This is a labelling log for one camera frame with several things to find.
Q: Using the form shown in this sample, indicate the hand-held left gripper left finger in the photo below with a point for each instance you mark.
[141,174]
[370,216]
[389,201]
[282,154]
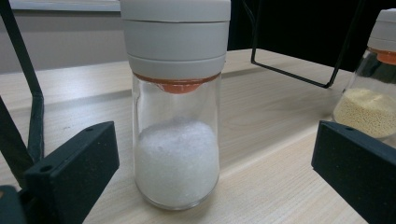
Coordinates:
[71,168]

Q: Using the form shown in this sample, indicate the dark curtain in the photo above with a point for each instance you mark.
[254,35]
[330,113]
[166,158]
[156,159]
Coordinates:
[295,25]

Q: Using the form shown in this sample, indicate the glass jar of yellow grains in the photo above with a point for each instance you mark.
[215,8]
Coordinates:
[367,109]

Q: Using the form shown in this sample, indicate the glass jar of white grains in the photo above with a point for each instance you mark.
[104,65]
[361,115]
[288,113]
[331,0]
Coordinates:
[176,155]

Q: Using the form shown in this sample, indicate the black metal shelf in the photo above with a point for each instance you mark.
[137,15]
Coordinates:
[35,124]

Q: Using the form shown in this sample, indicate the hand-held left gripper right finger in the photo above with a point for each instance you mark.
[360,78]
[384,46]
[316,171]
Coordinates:
[361,168]

